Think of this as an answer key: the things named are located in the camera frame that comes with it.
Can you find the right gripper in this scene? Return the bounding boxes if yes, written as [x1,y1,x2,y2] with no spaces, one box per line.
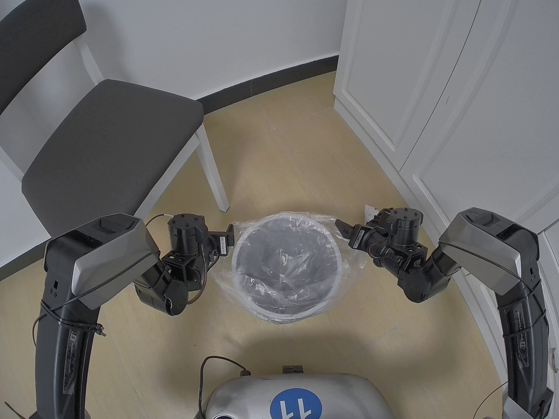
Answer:
[335,219,372,251]

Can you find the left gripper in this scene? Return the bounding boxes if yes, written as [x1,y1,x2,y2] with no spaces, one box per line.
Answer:
[209,223,237,258]

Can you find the clear plastic bag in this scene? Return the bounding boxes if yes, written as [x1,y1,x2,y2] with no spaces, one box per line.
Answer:
[214,210,365,324]

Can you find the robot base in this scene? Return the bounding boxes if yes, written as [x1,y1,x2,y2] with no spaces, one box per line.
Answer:
[204,365,396,419]

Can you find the white trash bin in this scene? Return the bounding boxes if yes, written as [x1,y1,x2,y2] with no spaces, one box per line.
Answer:
[231,212,343,324]

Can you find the grey padded white chair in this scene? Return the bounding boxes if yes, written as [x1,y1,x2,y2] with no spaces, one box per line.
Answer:
[0,0,231,240]

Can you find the white wardrobe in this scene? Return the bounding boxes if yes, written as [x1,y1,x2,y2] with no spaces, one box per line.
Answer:
[333,0,559,419]

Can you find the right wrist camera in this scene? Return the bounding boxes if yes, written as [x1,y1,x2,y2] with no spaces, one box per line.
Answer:
[367,211,393,233]

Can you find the black cable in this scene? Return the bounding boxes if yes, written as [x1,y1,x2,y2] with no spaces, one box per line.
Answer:
[199,356,252,419]

